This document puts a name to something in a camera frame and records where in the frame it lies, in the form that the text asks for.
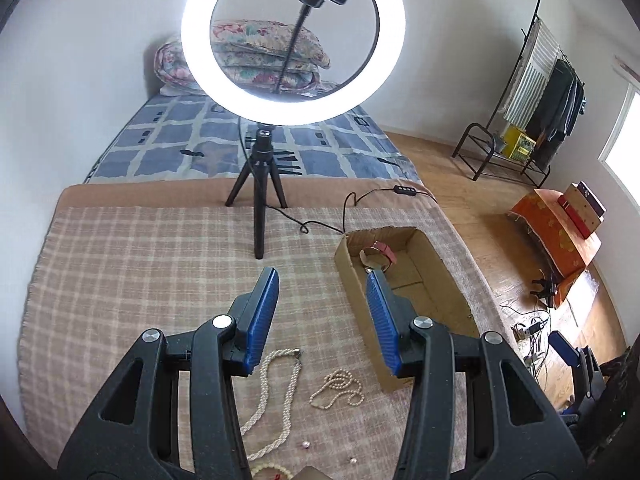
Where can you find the dark hanging clothes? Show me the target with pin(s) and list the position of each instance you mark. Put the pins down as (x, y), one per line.
(556, 114)

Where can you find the striped hanging towel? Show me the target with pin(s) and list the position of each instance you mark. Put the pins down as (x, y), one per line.
(532, 74)

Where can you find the white ring light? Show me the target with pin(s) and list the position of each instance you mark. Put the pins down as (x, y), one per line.
(197, 49)

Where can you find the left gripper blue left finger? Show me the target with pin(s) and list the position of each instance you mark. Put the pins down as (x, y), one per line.
(253, 314)

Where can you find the blue patterned bed sheet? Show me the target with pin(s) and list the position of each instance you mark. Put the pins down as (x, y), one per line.
(193, 137)

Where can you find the black clothes rack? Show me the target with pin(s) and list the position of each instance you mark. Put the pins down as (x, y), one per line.
(479, 148)

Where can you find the folded floral quilt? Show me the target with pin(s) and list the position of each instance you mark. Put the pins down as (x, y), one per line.
(253, 54)

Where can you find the yellow box on rack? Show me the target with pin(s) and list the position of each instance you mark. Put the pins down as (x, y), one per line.
(517, 144)

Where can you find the brown and red boxes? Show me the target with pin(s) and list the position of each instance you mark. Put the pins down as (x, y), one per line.
(583, 208)

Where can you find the black tripod stand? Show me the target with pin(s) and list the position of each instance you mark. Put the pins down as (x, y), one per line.
(262, 165)

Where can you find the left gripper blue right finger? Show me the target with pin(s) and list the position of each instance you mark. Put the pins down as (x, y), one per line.
(392, 316)

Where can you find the brown cardboard box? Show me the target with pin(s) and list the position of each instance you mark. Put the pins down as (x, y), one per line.
(420, 275)

